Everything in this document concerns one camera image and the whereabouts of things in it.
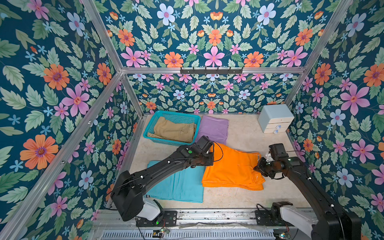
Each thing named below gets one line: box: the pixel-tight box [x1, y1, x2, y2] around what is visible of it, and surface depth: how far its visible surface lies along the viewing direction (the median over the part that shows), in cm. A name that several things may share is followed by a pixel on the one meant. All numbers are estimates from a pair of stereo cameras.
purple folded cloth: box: [195, 115, 229, 145], surface depth 113 cm
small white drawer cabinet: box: [257, 104, 295, 134], surface depth 103 cm
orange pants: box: [202, 143, 266, 191], surface depth 80 cm
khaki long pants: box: [147, 116, 197, 143], surface depth 109 cm
